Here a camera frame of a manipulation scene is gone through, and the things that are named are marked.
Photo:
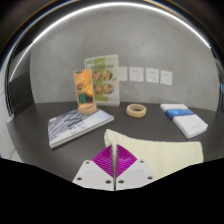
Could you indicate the white wall socket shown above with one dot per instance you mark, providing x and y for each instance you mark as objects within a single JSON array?
[
  {"x": 123, "y": 73},
  {"x": 166, "y": 77},
  {"x": 136, "y": 74},
  {"x": 152, "y": 75}
]

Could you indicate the white ceiling light strip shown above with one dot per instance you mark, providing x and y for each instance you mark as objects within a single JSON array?
[{"x": 123, "y": 3}]

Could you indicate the orange sign on wooden base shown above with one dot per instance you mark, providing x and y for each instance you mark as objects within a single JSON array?
[{"x": 84, "y": 88}]

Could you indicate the cream ribbed towel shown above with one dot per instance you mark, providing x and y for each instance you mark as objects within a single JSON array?
[{"x": 160, "y": 153}]

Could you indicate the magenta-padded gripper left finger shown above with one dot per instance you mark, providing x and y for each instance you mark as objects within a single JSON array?
[{"x": 96, "y": 175}]

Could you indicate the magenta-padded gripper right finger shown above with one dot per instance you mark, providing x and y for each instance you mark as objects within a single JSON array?
[{"x": 133, "y": 173}]

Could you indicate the green menu in acrylic stand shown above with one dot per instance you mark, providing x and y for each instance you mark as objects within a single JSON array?
[{"x": 105, "y": 80}]

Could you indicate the beige tape roll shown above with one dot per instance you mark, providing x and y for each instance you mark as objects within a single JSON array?
[{"x": 130, "y": 111}]

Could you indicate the white book with blue band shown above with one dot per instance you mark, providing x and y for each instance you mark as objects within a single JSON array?
[{"x": 186, "y": 121}]

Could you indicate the grey cover magazine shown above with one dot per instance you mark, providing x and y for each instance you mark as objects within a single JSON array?
[{"x": 78, "y": 126}]

